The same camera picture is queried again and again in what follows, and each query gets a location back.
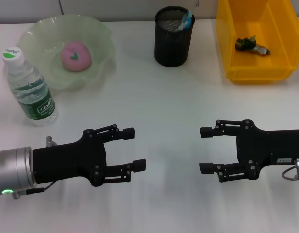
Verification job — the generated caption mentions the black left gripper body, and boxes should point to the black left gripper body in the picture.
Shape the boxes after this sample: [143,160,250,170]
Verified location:
[32,129,108,187]

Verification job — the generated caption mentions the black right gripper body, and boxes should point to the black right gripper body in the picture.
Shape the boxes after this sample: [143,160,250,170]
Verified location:
[235,119,299,181]

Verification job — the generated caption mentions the clear green-label water bottle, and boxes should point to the clear green-label water bottle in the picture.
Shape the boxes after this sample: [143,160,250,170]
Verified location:
[1,46,60,127]

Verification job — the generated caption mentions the pink toy peach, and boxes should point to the pink toy peach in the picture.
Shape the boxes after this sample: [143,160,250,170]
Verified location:
[61,40,92,72]

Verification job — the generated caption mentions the green plastic wrapper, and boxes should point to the green plastic wrapper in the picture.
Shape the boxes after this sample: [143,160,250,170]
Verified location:
[235,35,271,57]

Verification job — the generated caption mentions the blue capped scissors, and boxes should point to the blue capped scissors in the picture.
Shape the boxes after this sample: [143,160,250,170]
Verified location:
[180,9,195,29]

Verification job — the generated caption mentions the black mesh pen holder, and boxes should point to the black mesh pen holder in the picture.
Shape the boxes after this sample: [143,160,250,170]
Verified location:
[153,6,196,68]

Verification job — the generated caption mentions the green wavy glass fruit plate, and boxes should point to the green wavy glass fruit plate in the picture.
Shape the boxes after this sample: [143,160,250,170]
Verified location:
[19,16,116,92]

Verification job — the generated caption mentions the yellow plastic bin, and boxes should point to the yellow plastic bin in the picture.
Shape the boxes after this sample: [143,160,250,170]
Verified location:
[215,0,299,85]

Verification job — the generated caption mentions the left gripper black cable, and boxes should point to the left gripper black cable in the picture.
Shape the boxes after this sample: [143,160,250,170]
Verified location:
[13,136,58,200]

